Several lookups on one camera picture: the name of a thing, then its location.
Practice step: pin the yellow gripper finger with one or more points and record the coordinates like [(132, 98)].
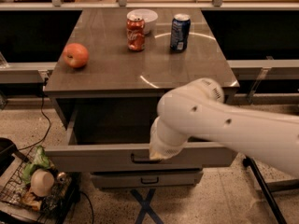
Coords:
[(154, 156)]

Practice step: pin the grey top drawer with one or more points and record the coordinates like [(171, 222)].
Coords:
[(94, 149)]

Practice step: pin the grey drawer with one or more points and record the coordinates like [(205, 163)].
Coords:
[(142, 179), (94, 149)]

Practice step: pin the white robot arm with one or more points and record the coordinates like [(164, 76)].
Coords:
[(197, 110)]

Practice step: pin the grey bottom drawer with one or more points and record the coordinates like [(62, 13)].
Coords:
[(142, 179)]

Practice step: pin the grey drawer cabinet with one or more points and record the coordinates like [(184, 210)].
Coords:
[(121, 87)]

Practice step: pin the blue tape cross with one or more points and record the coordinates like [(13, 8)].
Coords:
[(146, 209)]

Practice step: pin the green leafy vegetable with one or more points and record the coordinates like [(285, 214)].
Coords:
[(40, 161)]

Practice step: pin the cream upturned cup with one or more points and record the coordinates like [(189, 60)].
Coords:
[(41, 183)]

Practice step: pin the black metal stand leg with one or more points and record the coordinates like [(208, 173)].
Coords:
[(268, 188)]

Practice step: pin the red soda can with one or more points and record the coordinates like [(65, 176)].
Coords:
[(135, 32)]

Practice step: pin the red apple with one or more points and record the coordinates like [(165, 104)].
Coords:
[(75, 55)]

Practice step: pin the blue soda can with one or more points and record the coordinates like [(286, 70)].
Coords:
[(180, 32)]

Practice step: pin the white bowl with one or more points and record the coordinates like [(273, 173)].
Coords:
[(149, 16)]

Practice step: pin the black wire basket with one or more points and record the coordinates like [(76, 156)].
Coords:
[(51, 209)]

